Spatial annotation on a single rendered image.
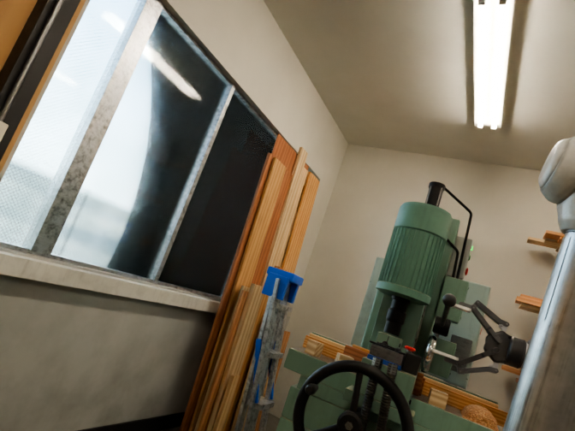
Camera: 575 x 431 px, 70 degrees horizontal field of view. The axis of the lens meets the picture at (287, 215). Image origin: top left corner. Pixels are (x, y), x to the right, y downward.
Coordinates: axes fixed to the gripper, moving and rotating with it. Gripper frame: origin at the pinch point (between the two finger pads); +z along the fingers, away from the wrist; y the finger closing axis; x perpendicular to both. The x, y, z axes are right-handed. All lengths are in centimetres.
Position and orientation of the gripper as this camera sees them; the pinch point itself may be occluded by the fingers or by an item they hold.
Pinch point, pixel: (441, 327)
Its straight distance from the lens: 125.8
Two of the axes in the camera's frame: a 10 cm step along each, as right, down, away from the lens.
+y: 3.6, -8.9, 2.6
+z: -8.8, -2.4, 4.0
